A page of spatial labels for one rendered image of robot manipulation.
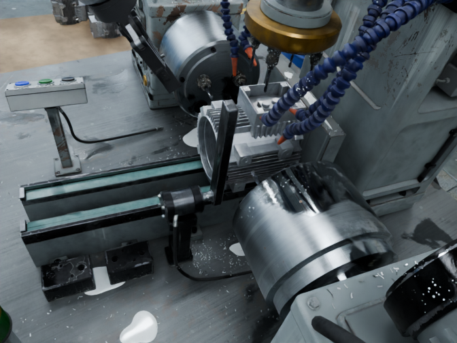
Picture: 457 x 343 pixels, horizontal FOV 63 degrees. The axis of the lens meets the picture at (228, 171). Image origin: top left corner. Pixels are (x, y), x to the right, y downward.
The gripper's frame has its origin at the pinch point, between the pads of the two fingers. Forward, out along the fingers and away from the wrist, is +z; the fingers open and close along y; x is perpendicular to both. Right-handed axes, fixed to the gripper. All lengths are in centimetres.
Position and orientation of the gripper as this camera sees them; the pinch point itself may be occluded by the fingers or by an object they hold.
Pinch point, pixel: (166, 76)
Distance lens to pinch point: 79.9
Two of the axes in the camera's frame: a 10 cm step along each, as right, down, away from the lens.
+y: -3.5, -7.2, 6.0
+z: 3.6, 4.9, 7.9
